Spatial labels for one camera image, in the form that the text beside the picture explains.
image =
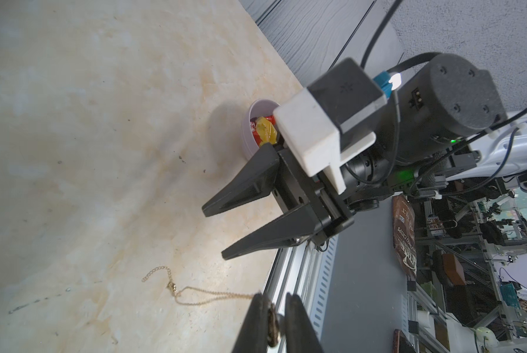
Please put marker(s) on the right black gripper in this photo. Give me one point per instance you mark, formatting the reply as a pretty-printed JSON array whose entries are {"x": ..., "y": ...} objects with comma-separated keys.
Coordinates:
[{"x": 312, "y": 208}]

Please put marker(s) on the aluminium front rail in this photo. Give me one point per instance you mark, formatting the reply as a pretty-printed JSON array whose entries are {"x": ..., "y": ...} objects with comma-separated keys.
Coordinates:
[{"x": 305, "y": 271}]

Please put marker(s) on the pink bowl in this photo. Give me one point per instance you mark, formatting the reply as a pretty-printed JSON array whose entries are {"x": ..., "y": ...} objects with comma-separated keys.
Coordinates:
[{"x": 261, "y": 107}]

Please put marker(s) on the red yellow snack packet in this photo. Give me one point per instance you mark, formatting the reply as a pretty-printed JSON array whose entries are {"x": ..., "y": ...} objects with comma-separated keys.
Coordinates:
[{"x": 264, "y": 130}]

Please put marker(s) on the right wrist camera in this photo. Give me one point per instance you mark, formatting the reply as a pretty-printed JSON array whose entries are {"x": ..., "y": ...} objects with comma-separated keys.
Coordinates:
[{"x": 333, "y": 120}]

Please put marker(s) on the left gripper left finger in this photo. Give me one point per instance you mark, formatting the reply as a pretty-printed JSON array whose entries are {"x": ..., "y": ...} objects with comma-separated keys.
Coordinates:
[{"x": 253, "y": 336}]

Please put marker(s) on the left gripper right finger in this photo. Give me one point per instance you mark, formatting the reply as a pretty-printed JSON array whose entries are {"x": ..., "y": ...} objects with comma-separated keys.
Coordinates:
[{"x": 299, "y": 332}]

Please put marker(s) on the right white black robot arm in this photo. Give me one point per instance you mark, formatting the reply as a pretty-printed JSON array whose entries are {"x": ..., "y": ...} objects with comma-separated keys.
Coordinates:
[{"x": 443, "y": 121}]

